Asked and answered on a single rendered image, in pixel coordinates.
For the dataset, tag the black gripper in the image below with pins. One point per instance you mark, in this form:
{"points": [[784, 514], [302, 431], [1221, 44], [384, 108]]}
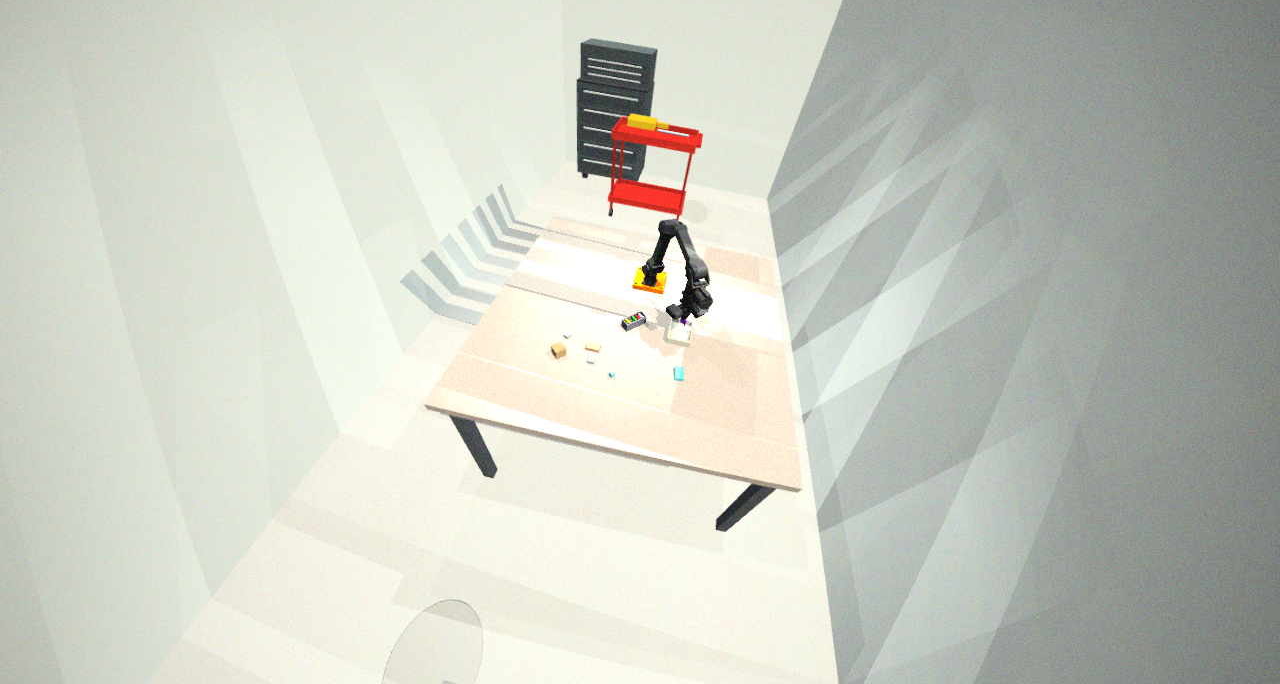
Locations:
{"points": [[677, 311]]}

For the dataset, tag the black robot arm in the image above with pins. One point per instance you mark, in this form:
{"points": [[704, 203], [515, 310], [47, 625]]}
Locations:
{"points": [[695, 267]]}

